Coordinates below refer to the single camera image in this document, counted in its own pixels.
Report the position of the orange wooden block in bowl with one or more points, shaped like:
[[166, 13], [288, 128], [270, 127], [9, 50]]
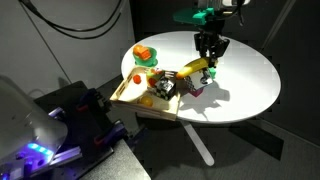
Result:
[[145, 54]]

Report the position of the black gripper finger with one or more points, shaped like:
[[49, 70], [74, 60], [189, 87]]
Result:
[[217, 49], [201, 44]]

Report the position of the yellow toy lemon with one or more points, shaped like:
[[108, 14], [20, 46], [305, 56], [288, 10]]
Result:
[[146, 100]]

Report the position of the wooden tray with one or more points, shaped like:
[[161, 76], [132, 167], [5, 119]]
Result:
[[128, 94]]

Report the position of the round white table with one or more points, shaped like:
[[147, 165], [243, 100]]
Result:
[[246, 84]]

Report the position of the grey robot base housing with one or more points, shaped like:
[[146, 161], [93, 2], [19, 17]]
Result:
[[28, 135]]

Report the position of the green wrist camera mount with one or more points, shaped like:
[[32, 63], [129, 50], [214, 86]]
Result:
[[193, 16]]

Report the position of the purple orange clamp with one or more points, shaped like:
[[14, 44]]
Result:
[[116, 132]]

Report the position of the green translucent block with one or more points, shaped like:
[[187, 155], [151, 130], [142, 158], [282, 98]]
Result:
[[212, 72]]

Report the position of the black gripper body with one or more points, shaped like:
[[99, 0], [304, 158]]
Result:
[[213, 28]]

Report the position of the white dog picture block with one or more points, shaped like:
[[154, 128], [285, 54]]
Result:
[[198, 79]]

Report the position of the orange toy fruit in bowl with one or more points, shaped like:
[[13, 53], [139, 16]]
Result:
[[137, 49]]

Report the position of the colourful toy box in tray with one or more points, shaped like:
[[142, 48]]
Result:
[[153, 75]]

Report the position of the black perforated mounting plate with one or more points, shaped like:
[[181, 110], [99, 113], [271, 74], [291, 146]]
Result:
[[83, 110]]

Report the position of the black white checkered block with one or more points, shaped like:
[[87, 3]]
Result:
[[165, 89]]

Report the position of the pink block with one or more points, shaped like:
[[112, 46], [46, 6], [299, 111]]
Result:
[[197, 92]]

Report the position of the small red toy ball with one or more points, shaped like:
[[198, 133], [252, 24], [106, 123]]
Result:
[[137, 79]]

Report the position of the yellow toy banana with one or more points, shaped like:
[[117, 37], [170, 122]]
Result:
[[196, 65]]

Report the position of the green plastic bowl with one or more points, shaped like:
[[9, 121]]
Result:
[[152, 61]]

